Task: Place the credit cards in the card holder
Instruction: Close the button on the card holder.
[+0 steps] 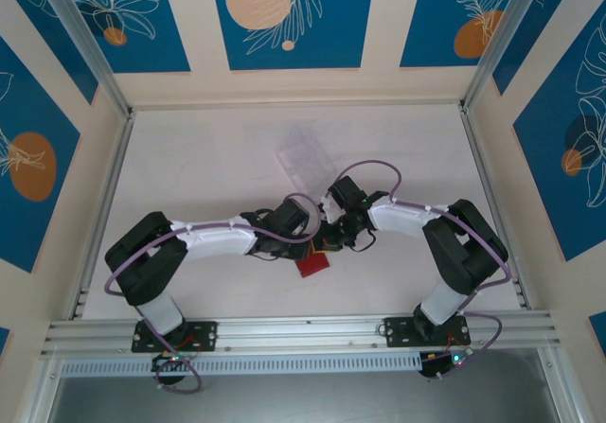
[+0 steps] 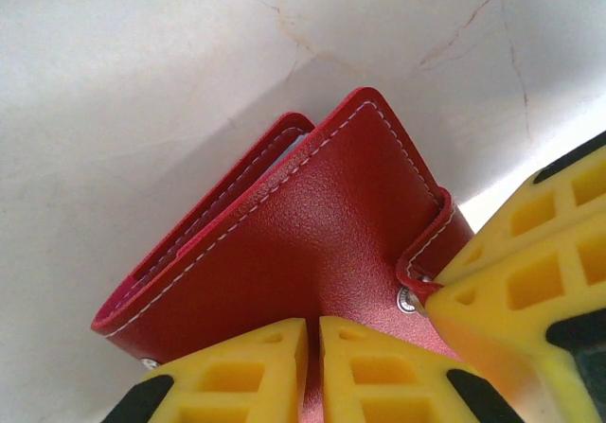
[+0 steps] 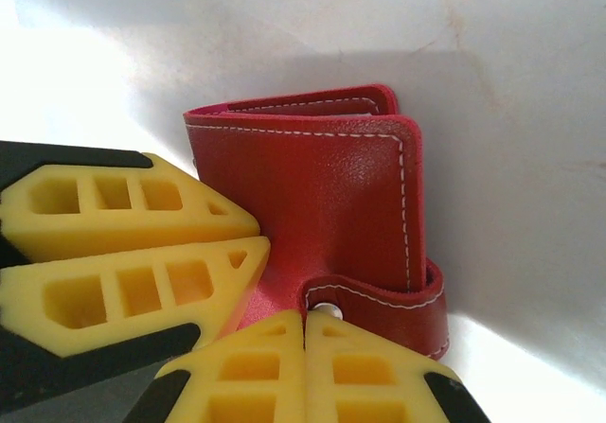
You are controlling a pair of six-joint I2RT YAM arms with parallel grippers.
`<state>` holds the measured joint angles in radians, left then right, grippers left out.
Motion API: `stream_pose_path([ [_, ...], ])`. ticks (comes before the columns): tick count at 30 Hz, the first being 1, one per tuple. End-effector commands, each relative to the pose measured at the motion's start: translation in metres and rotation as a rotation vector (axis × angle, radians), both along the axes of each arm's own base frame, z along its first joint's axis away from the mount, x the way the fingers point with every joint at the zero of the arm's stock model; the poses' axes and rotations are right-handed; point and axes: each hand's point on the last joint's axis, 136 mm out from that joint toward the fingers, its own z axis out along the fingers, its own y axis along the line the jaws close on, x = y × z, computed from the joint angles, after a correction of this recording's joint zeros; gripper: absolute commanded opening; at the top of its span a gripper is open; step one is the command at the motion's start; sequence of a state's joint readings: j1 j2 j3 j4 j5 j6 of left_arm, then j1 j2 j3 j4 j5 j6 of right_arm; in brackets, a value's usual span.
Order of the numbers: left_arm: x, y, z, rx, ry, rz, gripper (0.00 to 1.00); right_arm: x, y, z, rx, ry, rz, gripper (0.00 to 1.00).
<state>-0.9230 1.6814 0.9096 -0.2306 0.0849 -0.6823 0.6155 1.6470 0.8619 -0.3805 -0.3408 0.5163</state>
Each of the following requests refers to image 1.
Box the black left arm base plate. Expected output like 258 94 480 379
131 321 219 353

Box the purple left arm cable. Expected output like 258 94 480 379
104 192 322 395

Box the black left controller board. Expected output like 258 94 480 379
151 352 191 387

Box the clear acrylic card stand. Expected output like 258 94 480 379
276 129 335 198

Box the black right controller board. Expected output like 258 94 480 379
419 352 468 380

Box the grey slotted cable duct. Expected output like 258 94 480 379
61 352 422 378

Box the red card holder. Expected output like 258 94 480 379
293 240 331 278

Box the aluminium mounting rail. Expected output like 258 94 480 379
40 311 562 359

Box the blue floral wall panel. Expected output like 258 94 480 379
0 0 99 106
491 0 606 97
0 34 81 274
512 0 606 262
209 0 378 71
61 0 191 75
399 0 525 69

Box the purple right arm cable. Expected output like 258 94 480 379
334 159 513 379

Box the black controller board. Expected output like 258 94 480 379
419 352 468 380
151 352 191 387

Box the aluminium side rail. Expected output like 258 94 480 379
457 103 535 311
69 109 137 321

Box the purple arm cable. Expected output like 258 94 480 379
334 159 513 379
104 192 322 395

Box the aluminium frame post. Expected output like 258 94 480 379
35 0 134 117
461 0 586 112

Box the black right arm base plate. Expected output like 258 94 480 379
385 315 472 348

